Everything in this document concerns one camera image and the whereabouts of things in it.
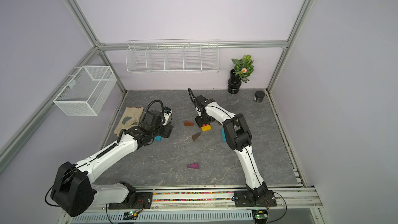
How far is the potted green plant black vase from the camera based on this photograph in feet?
3.22

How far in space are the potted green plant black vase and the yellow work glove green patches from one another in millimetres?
697

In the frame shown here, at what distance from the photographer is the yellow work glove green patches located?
1012 millimetres
